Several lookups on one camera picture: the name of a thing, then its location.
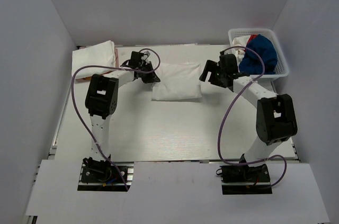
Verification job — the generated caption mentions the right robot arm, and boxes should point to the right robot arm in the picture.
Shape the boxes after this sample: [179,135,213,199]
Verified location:
[199,53,298,181]

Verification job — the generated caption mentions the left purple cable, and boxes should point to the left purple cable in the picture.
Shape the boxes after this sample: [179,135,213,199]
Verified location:
[70,48,162,192]

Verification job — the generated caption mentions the white plastic basket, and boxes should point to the white plastic basket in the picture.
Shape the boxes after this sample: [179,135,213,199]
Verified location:
[228,28,289,81]

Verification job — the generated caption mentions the white red-print t-shirt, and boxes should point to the white red-print t-shirt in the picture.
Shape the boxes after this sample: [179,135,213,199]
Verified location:
[231,34,257,62]

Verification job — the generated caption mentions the white cartoon-print t-shirt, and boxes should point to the white cartoon-print t-shirt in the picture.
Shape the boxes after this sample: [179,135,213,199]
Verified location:
[151,63,202,101]

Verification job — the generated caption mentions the folded white t-shirt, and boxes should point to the folded white t-shirt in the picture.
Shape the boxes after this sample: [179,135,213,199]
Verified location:
[72,40,115,79]

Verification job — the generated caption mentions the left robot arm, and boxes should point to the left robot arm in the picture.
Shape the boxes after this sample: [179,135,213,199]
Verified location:
[85,48,160,160]

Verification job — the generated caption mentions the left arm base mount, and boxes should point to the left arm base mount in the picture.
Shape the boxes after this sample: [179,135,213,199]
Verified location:
[77,157,133,192]

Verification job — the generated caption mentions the blue t-shirt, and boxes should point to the blue t-shirt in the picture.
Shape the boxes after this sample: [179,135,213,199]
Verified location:
[239,34,278,75]

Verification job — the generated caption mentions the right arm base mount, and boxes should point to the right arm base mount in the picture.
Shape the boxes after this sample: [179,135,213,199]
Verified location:
[216,164,272,195]

